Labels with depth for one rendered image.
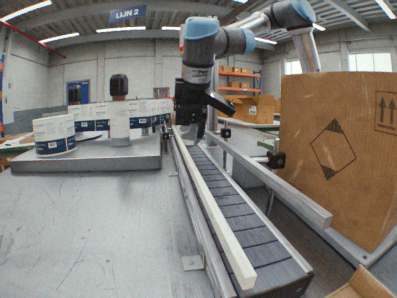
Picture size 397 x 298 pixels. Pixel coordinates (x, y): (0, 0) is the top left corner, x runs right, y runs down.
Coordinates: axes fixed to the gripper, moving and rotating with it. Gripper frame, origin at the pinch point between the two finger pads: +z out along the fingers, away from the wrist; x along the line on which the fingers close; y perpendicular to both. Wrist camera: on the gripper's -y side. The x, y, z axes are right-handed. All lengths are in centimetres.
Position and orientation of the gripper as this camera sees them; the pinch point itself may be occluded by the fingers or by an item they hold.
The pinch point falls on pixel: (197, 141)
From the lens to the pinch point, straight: 61.7
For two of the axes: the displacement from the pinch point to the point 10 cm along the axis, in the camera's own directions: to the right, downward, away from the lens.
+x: 1.6, 6.9, -7.1
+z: -0.9, 7.3, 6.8
